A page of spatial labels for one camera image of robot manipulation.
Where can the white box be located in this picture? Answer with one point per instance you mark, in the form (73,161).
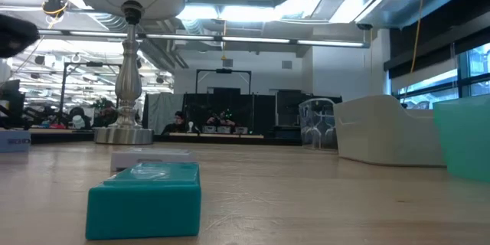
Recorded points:
(153,156)

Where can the grey plastic bin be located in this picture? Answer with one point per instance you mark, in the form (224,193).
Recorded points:
(383,134)

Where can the lavender plug adapter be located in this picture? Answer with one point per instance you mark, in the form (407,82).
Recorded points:
(15,141)

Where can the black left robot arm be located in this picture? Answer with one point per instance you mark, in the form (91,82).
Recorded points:
(15,34)

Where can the person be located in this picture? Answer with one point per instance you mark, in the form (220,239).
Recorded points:
(222,118)
(178,119)
(105,113)
(78,115)

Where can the wooden background table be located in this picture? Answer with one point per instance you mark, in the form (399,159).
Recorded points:
(229,136)

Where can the long ceiling light bar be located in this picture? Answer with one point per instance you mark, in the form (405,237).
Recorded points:
(252,40)

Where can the clear plastic container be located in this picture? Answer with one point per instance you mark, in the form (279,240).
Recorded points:
(317,122)

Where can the grey cloth cover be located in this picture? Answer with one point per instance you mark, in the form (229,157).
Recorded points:
(164,111)

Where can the silver lamp with white shade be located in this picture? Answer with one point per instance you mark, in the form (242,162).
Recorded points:
(128,84)

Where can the teal flat box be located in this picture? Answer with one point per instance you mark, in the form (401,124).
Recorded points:
(145,206)

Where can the black framed window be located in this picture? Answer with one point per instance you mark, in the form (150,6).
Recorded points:
(474,61)

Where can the black partition wall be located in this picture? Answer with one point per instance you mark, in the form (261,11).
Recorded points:
(264,115)

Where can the black overhead rig frame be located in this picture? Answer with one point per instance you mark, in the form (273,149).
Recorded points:
(224,70)

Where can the silver air duct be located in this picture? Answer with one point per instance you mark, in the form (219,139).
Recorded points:
(383,11)

